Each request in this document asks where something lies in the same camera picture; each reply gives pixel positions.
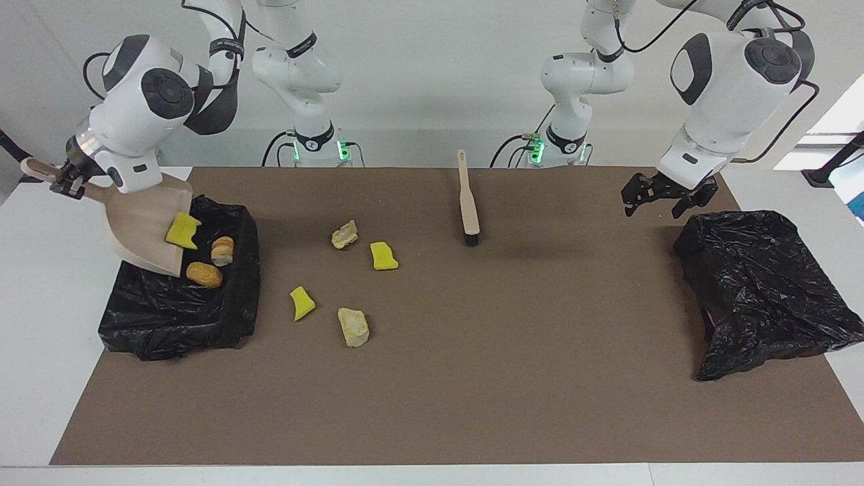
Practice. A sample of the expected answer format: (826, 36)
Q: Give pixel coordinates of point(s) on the black plastic bin bag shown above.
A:
(169, 317)
(763, 297)

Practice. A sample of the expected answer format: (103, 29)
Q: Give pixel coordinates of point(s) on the notched yellow sponge piece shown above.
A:
(181, 233)

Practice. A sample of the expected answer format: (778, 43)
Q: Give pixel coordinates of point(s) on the beige hand brush black bristles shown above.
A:
(468, 202)

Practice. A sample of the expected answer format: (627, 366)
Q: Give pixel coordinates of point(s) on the pale orange layered sponge chunk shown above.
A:
(222, 251)

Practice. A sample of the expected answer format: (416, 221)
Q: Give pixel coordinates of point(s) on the brown sponge chunk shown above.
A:
(204, 275)

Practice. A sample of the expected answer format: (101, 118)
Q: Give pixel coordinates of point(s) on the black stand pole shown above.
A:
(833, 162)
(7, 143)

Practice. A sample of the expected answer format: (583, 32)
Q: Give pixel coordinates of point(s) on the brown table mat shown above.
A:
(472, 391)

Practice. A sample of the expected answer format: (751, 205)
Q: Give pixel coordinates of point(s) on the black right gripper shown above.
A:
(74, 172)

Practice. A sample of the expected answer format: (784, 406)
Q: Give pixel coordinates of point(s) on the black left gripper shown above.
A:
(675, 187)

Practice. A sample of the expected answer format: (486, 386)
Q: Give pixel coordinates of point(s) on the blue object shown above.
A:
(859, 206)

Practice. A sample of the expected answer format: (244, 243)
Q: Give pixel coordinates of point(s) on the white side table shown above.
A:
(840, 118)

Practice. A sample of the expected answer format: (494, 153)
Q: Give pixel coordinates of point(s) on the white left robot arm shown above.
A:
(729, 88)

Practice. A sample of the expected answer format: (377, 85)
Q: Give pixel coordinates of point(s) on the beige plastic dustpan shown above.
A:
(142, 223)

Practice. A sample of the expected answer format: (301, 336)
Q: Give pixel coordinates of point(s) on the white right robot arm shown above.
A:
(142, 88)

